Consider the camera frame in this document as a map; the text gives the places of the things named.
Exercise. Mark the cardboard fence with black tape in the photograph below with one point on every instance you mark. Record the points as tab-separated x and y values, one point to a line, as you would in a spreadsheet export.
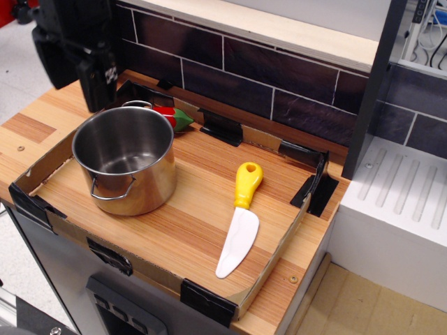
212	230

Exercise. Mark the white ridged drainboard sink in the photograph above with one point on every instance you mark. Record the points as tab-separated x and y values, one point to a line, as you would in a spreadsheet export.
401	187

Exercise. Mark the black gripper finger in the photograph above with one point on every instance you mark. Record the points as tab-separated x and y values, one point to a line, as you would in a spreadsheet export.
59	68
98	78

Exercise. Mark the dark grey cabinet post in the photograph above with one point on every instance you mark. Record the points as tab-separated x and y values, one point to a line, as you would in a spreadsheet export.
388	53

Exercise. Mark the red green toy pepper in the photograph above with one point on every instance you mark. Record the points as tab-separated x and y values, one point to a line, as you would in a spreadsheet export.
178	119

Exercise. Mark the stainless steel pot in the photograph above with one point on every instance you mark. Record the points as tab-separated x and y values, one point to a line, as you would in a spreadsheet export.
126	154

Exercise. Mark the white power strip with cables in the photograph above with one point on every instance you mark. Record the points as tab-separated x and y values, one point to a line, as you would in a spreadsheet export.
425	35

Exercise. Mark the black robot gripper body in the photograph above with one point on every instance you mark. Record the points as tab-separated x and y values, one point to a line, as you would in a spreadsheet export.
79	26

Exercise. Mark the black caster wheel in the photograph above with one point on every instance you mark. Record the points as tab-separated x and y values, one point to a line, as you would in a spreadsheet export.
21	11

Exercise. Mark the grey oven control panel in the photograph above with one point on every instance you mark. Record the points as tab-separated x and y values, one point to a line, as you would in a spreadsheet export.
120	315

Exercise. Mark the yellow handled white toy knife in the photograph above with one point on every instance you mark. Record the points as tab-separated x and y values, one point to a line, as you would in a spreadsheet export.
245	223

